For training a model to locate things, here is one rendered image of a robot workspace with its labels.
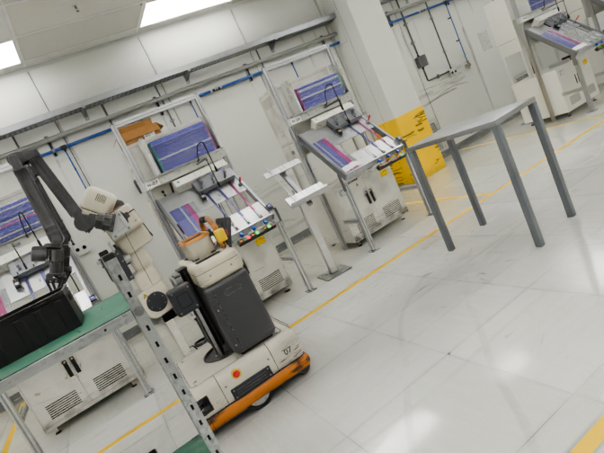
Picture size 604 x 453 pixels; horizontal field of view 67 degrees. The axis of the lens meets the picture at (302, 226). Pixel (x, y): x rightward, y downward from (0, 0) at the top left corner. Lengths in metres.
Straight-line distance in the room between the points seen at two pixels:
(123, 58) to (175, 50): 0.59
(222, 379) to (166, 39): 4.35
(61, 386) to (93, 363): 0.25
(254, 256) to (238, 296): 1.57
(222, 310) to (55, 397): 1.83
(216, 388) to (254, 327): 0.35
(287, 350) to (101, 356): 1.74
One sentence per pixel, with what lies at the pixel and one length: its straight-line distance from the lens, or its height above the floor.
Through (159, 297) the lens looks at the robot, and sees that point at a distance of 2.49.
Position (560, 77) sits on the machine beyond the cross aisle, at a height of 0.50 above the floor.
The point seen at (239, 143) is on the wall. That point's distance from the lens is 5.76.
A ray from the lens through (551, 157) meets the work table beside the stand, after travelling 3.26.
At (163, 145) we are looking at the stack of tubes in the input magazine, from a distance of 3.99.
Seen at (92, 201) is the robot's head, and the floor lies 1.31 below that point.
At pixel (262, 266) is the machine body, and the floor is 0.32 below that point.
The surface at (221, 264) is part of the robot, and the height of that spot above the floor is 0.76.
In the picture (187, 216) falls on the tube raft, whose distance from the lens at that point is 3.77.
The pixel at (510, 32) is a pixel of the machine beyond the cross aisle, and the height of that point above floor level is 1.26.
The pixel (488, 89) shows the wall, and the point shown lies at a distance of 8.33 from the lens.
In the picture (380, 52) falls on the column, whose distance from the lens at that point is 6.41.
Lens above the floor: 1.15
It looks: 10 degrees down
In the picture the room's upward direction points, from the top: 25 degrees counter-clockwise
